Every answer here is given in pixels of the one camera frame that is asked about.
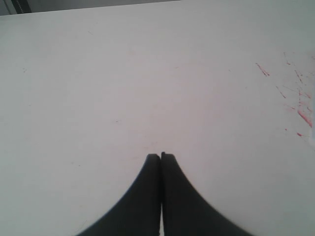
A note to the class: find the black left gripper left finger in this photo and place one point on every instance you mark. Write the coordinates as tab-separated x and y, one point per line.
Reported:
137	213

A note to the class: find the dark post behind table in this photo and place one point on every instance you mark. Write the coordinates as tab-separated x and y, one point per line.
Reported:
21	6

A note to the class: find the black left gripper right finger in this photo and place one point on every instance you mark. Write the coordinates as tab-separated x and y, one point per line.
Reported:
185	212

